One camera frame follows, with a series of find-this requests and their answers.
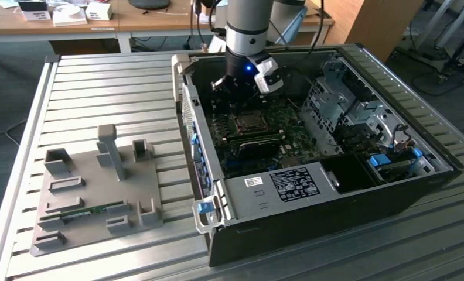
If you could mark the silver CPU with green edge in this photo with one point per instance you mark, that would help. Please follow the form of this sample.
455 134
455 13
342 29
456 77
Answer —
252 120

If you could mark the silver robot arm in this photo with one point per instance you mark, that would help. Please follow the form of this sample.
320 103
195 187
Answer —
247 29

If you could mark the CPU socket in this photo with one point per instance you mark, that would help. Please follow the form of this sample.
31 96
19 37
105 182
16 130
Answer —
255 130

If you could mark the black RAM slot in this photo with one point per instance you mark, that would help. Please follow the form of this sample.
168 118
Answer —
255 141
255 135

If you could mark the blue plastic tab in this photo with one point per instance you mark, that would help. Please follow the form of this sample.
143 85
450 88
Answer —
195 138

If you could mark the black graphics card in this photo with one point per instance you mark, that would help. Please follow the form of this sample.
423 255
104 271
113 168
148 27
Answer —
258 150

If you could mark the green motherboard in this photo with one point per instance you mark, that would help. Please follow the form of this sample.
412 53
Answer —
295 137

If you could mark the silver drive cage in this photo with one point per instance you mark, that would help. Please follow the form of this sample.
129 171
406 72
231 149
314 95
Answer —
326 123

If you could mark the wooden desk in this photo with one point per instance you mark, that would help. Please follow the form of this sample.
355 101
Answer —
158 22
5 24

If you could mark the dark round object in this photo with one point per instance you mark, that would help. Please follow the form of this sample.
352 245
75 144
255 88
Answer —
149 3

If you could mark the grey power supply unit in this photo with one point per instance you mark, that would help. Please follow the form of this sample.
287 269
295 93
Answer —
251 205

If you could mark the wooden cabinet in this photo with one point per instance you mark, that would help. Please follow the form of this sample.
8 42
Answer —
380 26

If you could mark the blue case latch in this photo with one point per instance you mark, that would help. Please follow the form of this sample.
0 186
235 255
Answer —
206 208

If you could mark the white labelled box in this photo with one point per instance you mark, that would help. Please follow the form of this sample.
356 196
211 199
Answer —
36 15
99 13

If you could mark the blue disk carrier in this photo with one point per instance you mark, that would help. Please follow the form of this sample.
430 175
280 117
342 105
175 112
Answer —
379 161

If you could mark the white round holder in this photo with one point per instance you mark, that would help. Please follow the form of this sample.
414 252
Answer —
69 17

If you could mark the grey parts rack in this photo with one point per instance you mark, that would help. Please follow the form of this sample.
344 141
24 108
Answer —
87 187

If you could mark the black open PC case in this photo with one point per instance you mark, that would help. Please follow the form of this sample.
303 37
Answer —
334 222

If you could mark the green RAM stick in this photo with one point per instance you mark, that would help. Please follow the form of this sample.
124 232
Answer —
95 210

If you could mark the small black device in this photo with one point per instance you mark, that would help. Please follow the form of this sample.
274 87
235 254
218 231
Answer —
32 6

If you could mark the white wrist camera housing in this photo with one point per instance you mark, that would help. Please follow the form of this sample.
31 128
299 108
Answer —
266 65

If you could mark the blue plastic rail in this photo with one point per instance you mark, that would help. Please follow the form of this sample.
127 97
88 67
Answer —
418 158

